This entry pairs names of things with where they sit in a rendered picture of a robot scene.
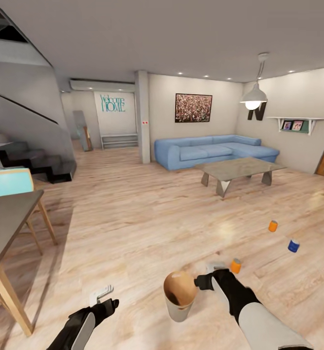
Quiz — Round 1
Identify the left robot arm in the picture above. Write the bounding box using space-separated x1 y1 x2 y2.
46 284 119 350

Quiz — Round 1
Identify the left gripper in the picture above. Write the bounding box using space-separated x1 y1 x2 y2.
91 298 119 328

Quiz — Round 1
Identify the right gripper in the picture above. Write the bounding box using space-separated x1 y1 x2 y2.
194 273 214 291

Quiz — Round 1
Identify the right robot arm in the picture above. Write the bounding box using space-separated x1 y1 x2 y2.
194 260 315 350

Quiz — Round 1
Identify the can of soda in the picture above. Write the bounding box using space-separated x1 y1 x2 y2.
288 239 300 252
231 258 241 274
269 221 278 232

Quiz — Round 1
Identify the trash can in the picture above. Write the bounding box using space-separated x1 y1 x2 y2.
163 271 197 323

